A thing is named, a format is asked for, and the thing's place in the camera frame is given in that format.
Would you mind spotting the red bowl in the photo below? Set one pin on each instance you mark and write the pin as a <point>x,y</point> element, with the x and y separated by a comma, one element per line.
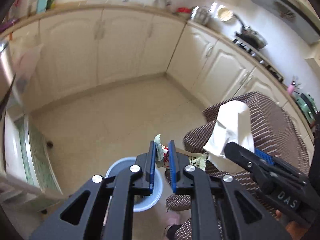
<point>183,10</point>

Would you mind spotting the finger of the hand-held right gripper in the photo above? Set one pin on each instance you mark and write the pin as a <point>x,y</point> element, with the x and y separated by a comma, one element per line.
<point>240,155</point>
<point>263,156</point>

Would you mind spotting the pink slipper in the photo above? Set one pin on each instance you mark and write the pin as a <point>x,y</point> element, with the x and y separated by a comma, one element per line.
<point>173,220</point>

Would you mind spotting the stainless steel container set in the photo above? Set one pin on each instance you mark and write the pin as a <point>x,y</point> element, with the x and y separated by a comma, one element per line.
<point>201,15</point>

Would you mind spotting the frying pan with lid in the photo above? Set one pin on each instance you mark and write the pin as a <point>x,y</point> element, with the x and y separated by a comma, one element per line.
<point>251,35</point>

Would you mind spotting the green printed wrapper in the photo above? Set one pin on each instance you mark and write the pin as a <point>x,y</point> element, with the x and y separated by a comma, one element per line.
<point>197,161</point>

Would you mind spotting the green white box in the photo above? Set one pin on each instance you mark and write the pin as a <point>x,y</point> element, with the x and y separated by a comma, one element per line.
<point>306,107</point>

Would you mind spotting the hanging translucent plastic bag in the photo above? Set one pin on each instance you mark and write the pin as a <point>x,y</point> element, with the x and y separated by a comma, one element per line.
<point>27,60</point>

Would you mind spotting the row of cream cabinet doors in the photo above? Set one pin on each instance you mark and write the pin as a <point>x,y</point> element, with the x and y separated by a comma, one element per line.
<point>120,50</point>

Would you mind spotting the pink utensil holder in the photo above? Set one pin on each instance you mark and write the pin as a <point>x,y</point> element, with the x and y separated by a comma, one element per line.
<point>292,87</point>

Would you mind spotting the teal box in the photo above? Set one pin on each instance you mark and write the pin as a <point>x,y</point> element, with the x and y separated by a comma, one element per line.
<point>42,3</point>

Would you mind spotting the person's leg in black pants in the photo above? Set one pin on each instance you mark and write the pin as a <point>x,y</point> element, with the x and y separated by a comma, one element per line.
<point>171,233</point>

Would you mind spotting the gas stove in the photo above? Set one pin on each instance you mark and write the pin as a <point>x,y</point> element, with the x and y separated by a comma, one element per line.
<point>262,62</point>

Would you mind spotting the rolling cart with green panels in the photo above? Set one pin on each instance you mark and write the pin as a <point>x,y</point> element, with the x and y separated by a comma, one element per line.
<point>37,155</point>

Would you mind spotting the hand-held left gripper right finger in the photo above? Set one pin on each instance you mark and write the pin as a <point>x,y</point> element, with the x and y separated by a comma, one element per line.
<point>172,170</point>

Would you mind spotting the white paper tissue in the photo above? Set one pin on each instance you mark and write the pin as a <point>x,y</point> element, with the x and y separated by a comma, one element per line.
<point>232,125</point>

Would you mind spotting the snack wrapper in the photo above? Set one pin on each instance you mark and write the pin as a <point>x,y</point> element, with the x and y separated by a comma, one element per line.
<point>162,155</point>

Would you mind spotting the light blue plastic bin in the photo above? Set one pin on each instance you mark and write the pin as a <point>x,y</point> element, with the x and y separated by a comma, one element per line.
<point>158,187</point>

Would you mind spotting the white bowl on counter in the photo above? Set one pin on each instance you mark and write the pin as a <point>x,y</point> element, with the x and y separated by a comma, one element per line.
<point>225,14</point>

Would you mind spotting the range hood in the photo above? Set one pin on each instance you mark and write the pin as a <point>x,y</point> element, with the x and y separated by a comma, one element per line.
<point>282,7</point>

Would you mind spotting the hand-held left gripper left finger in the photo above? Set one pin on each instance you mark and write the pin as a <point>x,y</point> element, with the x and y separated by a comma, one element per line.
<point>152,165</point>

